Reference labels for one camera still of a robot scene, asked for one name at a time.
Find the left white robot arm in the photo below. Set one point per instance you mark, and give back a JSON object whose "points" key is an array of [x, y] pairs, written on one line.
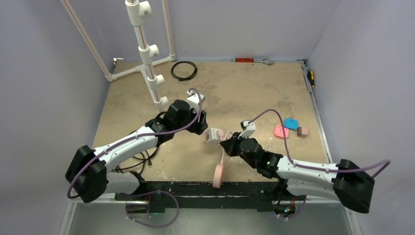
{"points": [[90, 172]]}

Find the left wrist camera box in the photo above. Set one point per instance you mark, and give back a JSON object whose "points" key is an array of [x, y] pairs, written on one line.
{"points": [[194, 100]]}

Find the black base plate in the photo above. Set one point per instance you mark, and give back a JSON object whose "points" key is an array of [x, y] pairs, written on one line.
{"points": [[162, 195]]}

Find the small pink brown plug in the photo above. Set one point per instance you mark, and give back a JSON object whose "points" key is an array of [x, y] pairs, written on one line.
{"points": [[302, 131]]}

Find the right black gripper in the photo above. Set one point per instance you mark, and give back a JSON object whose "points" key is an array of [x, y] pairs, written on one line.
{"points": [[233, 145]]}

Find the blue plug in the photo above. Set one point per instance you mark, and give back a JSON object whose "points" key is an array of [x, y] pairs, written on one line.
{"points": [[291, 123]]}

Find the white cube socket adapter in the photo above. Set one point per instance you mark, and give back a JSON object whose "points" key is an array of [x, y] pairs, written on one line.
{"points": [[211, 136]]}

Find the coral pink square plug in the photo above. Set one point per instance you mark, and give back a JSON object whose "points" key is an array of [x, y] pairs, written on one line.
{"points": [[281, 132]]}

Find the aluminium frame rail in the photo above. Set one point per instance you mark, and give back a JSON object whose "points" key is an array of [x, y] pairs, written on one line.
{"points": [[319, 129]]}

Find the red adjustable wrench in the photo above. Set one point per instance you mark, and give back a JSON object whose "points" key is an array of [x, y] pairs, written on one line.
{"points": [[252, 60]]}

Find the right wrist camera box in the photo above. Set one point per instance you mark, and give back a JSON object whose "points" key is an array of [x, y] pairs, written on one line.
{"points": [[248, 128]]}

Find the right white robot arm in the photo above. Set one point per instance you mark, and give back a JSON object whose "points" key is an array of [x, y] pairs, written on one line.
{"points": [[344, 182]]}

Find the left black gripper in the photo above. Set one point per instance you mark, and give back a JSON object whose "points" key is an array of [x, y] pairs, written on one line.
{"points": [[198, 129]]}

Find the pink round puck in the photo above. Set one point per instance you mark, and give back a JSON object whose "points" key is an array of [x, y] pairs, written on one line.
{"points": [[217, 178]]}

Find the white PVC pipe frame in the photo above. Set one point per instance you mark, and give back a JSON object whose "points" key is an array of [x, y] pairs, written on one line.
{"points": [[137, 11]]}

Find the yellow black screwdriver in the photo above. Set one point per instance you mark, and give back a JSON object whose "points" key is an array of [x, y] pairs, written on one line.
{"points": [[311, 78]]}

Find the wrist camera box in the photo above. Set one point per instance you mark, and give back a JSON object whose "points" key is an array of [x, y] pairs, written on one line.
{"points": [[248, 128], [194, 100]]}

